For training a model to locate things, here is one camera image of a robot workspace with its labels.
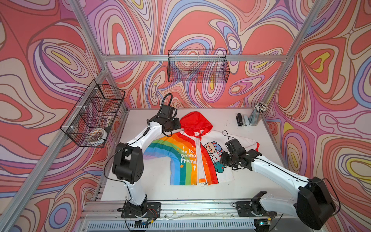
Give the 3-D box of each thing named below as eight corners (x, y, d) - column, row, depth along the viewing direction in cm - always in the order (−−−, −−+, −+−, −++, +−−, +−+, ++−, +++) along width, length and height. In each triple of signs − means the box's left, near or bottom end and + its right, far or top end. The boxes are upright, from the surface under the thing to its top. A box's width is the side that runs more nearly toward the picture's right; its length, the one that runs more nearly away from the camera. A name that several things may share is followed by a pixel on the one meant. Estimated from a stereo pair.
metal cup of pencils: (247, 125, 112) (256, 107, 97) (247, 118, 117) (256, 100, 102) (256, 127, 111) (267, 110, 96) (257, 121, 115) (267, 103, 100)
